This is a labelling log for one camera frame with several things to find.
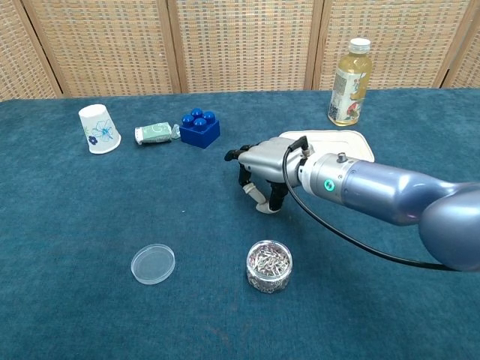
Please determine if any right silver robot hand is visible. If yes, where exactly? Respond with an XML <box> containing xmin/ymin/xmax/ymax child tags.
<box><xmin>223</xmin><ymin>136</ymin><xmax>305</xmax><ymax>214</ymax></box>

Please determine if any clear jar of paperclips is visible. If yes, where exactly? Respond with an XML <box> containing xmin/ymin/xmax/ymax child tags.
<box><xmin>246</xmin><ymin>239</ymin><xmax>293</xmax><ymax>295</ymax></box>

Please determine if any blue toy building block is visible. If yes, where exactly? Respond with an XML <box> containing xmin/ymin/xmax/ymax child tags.
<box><xmin>178</xmin><ymin>107</ymin><xmax>221</xmax><ymax>150</ymax></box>

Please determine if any cream rectangular tray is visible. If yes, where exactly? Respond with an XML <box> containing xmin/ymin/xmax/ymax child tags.
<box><xmin>279</xmin><ymin>129</ymin><xmax>376</xmax><ymax>163</ymax></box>

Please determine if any yellow tea bottle white cap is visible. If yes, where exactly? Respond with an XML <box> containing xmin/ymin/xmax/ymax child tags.
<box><xmin>327</xmin><ymin>37</ymin><xmax>374</xmax><ymax>128</ymax></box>

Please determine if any green wrapped candy packet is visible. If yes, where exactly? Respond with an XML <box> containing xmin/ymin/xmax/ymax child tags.
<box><xmin>134</xmin><ymin>121</ymin><xmax>182</xmax><ymax>146</ymax></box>

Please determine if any woven folding screen panel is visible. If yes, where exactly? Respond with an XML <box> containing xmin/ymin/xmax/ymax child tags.
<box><xmin>305</xmin><ymin>0</ymin><xmax>480</xmax><ymax>91</ymax></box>
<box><xmin>444</xmin><ymin>0</ymin><xmax>480</xmax><ymax>89</ymax></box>
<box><xmin>0</xmin><ymin>0</ymin><xmax>63</xmax><ymax>102</ymax></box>
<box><xmin>166</xmin><ymin>0</ymin><xmax>324</xmax><ymax>94</ymax></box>
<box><xmin>22</xmin><ymin>0</ymin><xmax>188</xmax><ymax>98</ymax></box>

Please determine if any clear round plastic lid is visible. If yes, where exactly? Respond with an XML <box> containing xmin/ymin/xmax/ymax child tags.
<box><xmin>130</xmin><ymin>243</ymin><xmax>176</xmax><ymax>286</ymax></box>

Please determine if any blue table cloth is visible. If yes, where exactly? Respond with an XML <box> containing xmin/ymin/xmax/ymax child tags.
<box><xmin>0</xmin><ymin>88</ymin><xmax>480</xmax><ymax>360</ymax></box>

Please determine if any white paper cup blue flower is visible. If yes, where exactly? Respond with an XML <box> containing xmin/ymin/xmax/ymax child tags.
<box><xmin>78</xmin><ymin>103</ymin><xmax>122</xmax><ymax>155</ymax></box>

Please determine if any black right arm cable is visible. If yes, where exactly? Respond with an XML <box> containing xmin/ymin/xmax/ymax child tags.
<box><xmin>282</xmin><ymin>135</ymin><xmax>461</xmax><ymax>272</ymax></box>

